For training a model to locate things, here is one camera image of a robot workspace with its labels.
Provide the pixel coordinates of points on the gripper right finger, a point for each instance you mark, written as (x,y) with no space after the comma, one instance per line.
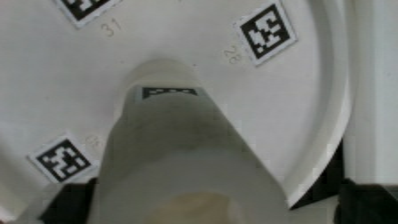
(367,200)

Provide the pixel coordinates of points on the white round table top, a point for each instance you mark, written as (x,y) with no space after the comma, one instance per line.
(266,48)

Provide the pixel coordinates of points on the white cylindrical table leg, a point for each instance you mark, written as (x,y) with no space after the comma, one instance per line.
(182,174)

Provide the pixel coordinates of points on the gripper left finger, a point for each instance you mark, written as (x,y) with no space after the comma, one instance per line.
(70,206)

